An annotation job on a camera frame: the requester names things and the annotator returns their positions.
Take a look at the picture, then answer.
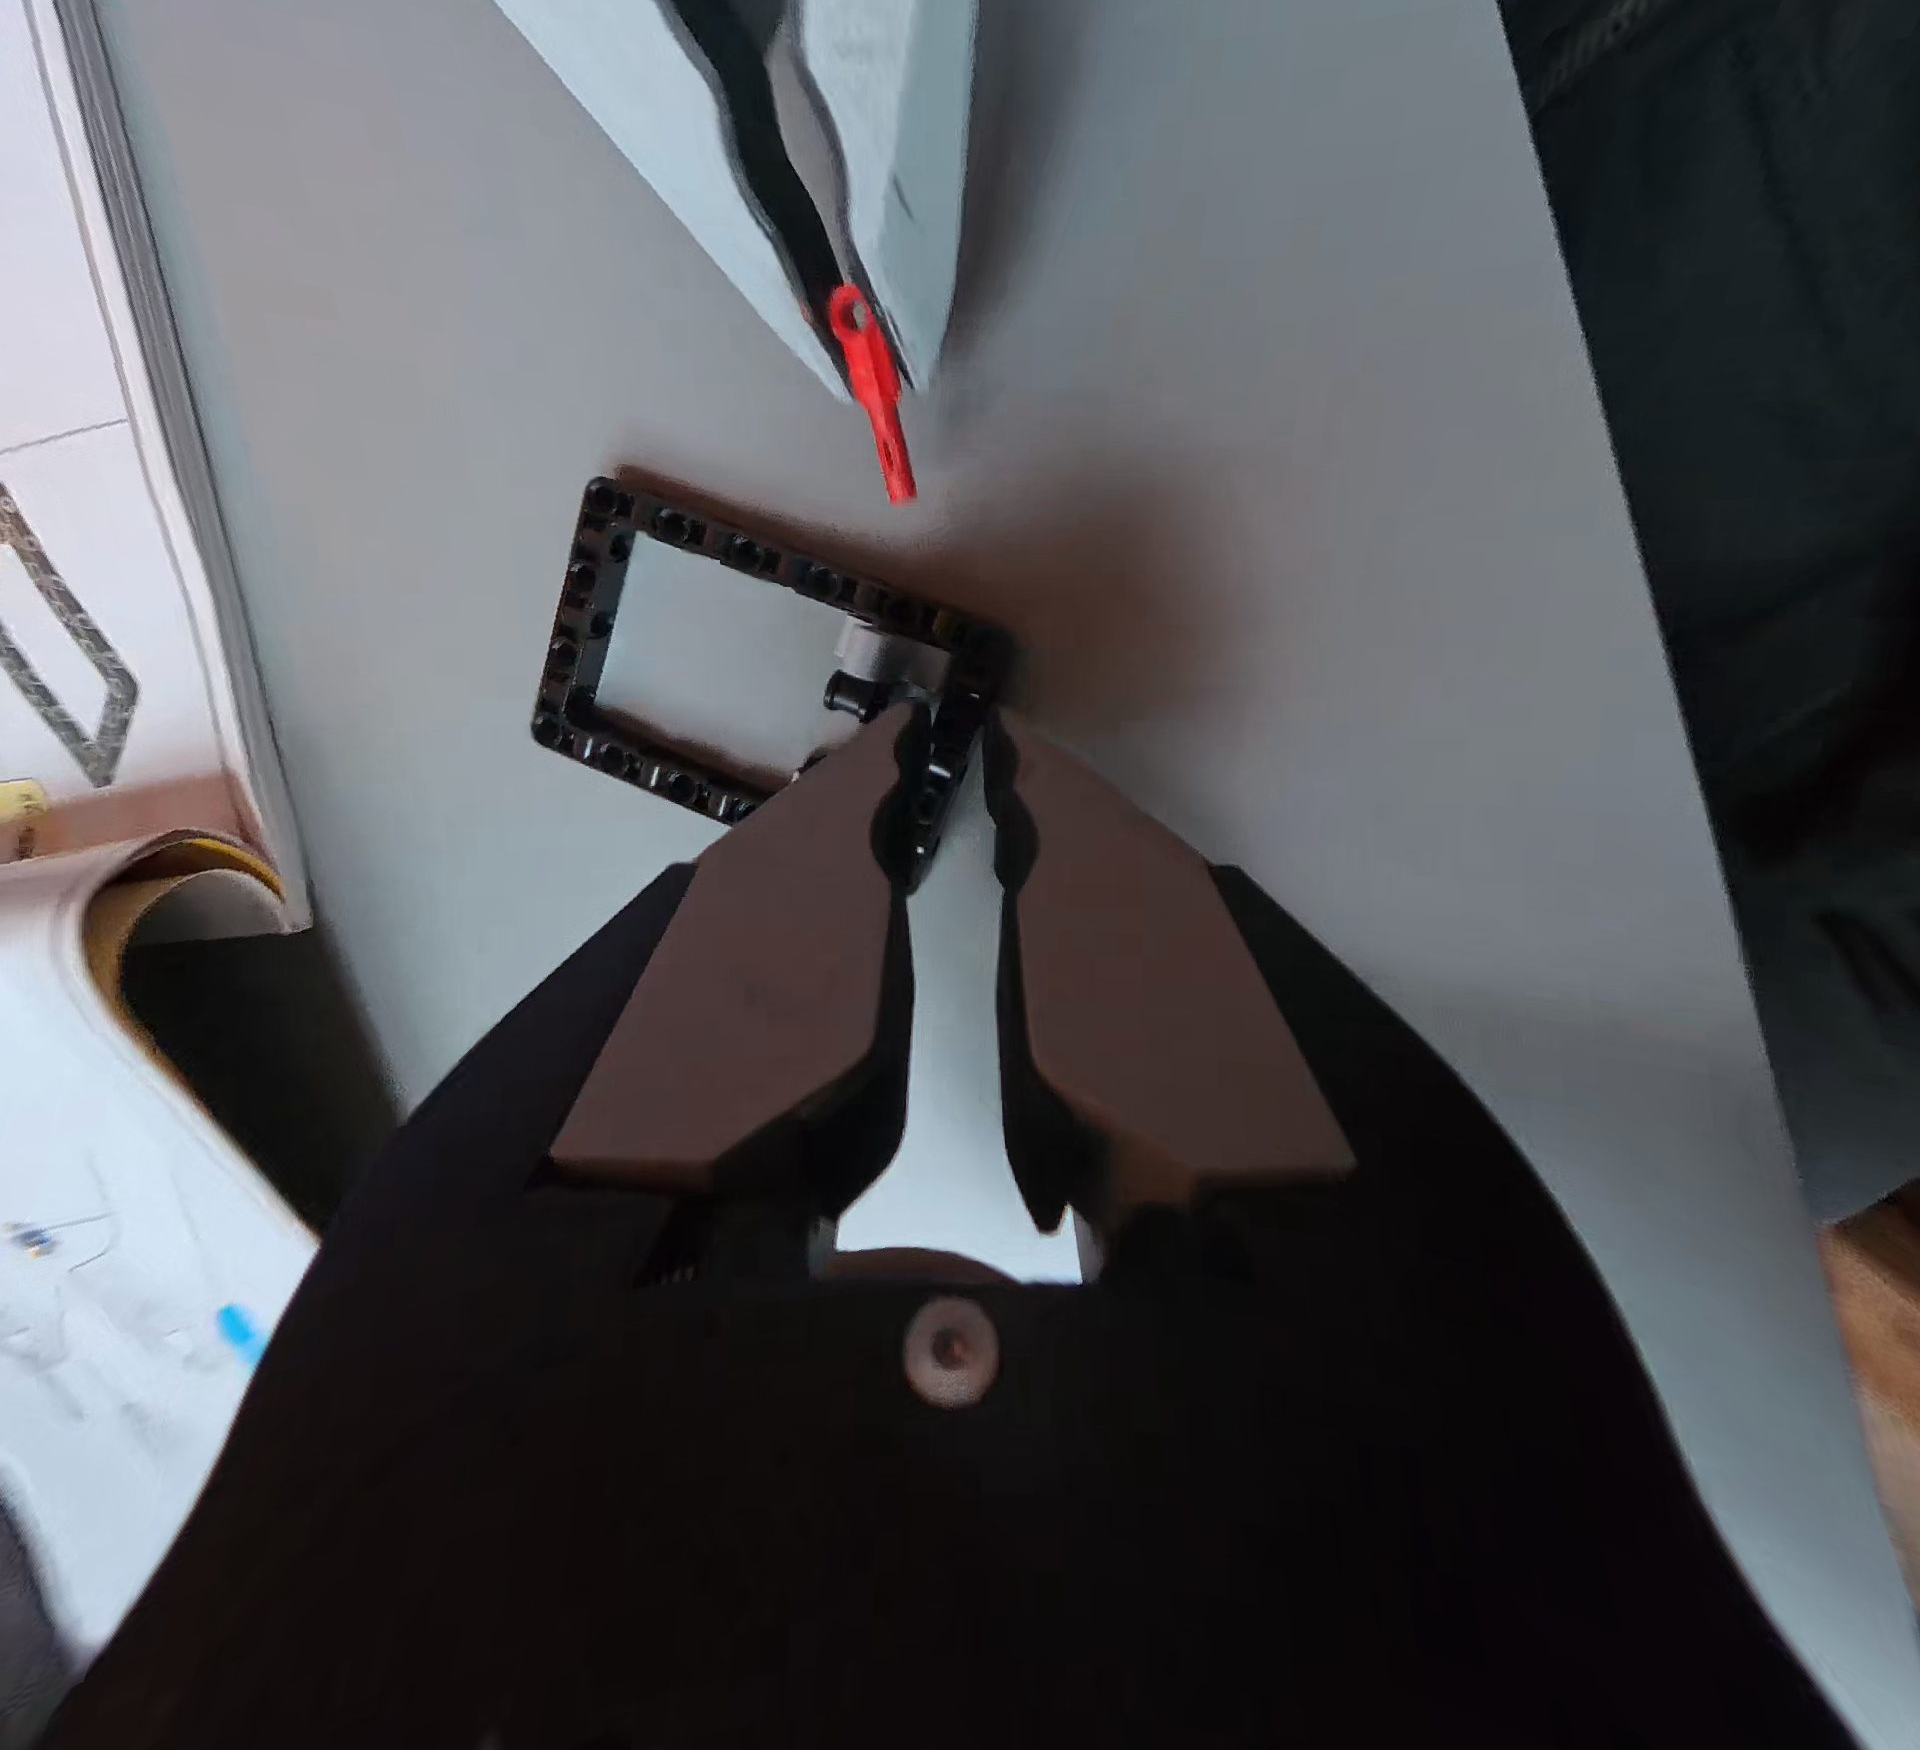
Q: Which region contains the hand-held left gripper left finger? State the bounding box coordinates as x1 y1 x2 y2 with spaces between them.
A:
547 700 919 1234

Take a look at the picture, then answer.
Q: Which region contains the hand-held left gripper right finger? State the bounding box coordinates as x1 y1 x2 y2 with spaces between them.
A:
983 708 1360 1234

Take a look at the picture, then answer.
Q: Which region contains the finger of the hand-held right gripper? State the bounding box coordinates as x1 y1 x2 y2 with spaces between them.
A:
742 0 995 398
350 0 857 405

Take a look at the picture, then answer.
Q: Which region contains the red lego axle pin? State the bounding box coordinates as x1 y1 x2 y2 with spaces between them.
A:
825 284 919 503

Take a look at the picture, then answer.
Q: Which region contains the black lego frame assembly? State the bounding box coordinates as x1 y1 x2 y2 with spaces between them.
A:
528 471 1022 880

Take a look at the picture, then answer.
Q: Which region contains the lego instruction booklet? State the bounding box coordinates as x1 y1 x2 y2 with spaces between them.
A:
0 0 325 1630

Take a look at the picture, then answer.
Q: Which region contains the person's black jacket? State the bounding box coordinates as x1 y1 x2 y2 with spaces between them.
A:
1454 0 1920 1220

